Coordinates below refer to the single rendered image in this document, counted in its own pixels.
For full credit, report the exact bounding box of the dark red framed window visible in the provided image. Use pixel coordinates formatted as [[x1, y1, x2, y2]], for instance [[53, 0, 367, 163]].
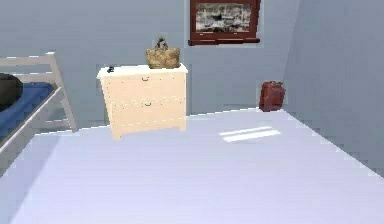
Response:
[[187, 0, 262, 47]]

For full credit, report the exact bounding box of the cream chest of drawers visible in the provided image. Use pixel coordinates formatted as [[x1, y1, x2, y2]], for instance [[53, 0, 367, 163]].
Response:
[[96, 63, 189, 141]]

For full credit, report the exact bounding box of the tan woven basket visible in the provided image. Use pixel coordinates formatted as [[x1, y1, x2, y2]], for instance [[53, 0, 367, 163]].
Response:
[[145, 37, 182, 70]]

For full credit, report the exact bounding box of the dark pillow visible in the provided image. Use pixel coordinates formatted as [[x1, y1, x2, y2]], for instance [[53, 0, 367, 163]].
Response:
[[0, 73, 24, 113]]

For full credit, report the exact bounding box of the white bed with blue mattress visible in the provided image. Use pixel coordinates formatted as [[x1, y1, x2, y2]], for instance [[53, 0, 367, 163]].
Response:
[[0, 51, 78, 174]]

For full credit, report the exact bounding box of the red bin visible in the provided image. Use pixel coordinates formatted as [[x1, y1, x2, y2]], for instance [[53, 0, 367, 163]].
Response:
[[258, 80, 286, 113]]

